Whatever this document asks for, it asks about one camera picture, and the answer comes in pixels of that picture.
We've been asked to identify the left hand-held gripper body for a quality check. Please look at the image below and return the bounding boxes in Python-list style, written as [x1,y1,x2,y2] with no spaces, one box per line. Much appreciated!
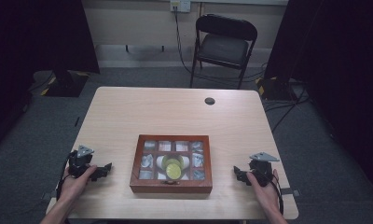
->
[67,145,97,180]

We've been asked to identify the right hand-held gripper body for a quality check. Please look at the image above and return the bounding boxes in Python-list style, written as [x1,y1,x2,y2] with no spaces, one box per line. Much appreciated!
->
[248,151,281,188]

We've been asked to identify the wooden box with glass lid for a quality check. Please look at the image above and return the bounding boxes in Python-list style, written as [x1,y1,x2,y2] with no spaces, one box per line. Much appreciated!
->
[129,133,214,194]

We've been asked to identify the person's right hand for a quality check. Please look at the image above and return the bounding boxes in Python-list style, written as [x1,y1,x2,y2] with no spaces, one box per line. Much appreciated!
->
[245,168,283,217]

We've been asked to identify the person's left hand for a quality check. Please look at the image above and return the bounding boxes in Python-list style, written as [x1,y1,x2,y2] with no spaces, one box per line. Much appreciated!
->
[59,164,98,203]

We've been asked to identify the grey tape strip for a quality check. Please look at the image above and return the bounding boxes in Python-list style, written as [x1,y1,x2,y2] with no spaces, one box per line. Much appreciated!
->
[280,187,301,198]
[41,189,60,201]

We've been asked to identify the white ceramic vessel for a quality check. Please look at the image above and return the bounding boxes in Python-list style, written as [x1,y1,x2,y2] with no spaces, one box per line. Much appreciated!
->
[156,154,192,181]

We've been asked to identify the group of silvery wrapped packets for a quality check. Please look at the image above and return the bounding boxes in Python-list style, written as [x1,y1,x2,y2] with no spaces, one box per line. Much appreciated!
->
[138,140,206,181]

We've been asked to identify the black stand base striped tape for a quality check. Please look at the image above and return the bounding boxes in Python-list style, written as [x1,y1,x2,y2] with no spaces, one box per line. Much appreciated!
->
[255,76,297,102]
[39,69,91,98]

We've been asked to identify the dark curtain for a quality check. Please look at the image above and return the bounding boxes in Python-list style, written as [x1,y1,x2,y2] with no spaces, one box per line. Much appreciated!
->
[263,0,373,200]
[0,0,101,157]

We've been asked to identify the black folding chair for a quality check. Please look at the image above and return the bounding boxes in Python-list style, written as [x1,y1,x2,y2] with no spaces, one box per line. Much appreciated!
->
[189,13,258,91]

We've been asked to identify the left hand-held gripper cable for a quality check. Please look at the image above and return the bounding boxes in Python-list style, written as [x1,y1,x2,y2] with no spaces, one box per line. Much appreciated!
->
[55,151,76,201]

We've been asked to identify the hand-held gripper cable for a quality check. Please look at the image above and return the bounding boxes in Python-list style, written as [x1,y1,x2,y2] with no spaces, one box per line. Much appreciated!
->
[55,151,76,201]
[269,179,285,217]

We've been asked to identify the right hand-held gripper cable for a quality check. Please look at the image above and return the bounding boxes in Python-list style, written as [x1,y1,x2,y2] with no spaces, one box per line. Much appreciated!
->
[269,179,285,217]

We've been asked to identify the black floor cables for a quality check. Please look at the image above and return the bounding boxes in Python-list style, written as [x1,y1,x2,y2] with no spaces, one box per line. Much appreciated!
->
[263,83,313,133]

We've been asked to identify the white wall socket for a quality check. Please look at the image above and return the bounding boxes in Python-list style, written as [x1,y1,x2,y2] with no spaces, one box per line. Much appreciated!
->
[170,0,192,13]

